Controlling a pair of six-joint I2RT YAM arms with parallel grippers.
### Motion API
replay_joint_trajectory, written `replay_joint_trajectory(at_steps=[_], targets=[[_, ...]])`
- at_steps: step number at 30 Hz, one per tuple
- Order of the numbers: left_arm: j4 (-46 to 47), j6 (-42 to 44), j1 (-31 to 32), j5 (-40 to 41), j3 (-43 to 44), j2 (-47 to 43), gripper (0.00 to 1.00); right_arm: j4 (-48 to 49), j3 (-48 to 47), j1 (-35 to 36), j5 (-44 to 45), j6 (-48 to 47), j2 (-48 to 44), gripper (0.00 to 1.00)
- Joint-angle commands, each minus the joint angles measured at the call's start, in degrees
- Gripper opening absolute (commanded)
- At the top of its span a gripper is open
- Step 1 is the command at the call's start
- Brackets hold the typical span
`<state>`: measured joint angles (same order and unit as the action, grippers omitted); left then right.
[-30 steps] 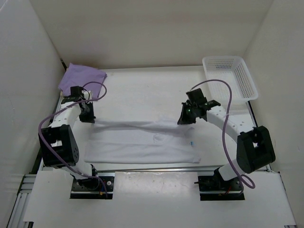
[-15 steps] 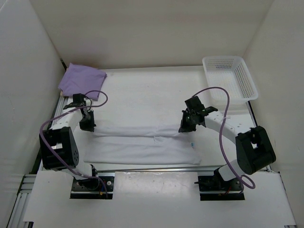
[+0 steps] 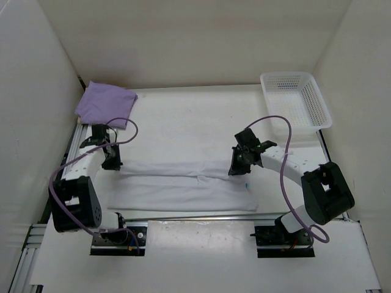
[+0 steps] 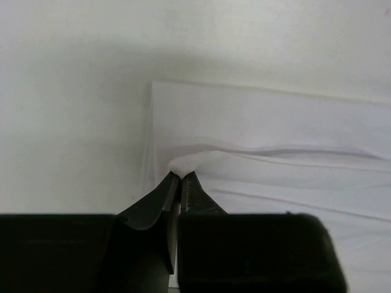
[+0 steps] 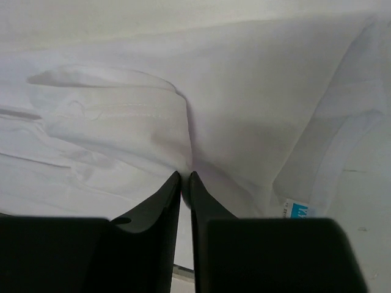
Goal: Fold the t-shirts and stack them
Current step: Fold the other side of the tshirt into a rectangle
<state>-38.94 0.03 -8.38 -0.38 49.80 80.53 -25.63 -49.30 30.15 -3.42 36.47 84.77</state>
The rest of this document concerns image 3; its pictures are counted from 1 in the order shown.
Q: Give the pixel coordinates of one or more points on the aluminium table edge rail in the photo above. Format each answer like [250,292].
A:
[72,273]

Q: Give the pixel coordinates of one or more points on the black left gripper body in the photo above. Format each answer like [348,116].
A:
[113,160]

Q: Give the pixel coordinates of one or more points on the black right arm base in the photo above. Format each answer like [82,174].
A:
[274,241]

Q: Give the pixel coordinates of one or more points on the purple t shirt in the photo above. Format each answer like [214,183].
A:
[106,104]

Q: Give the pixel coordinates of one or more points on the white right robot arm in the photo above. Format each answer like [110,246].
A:
[325,191]

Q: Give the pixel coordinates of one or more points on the white plastic basket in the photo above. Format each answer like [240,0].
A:
[295,95]

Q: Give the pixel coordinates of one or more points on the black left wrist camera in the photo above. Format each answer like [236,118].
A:
[101,134]

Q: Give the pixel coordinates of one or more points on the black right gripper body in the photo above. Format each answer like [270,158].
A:
[240,163]

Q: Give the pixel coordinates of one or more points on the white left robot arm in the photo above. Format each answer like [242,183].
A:
[73,199]

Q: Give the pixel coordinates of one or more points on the white cloth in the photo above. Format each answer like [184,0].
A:
[198,186]

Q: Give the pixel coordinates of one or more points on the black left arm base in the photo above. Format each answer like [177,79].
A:
[121,243]

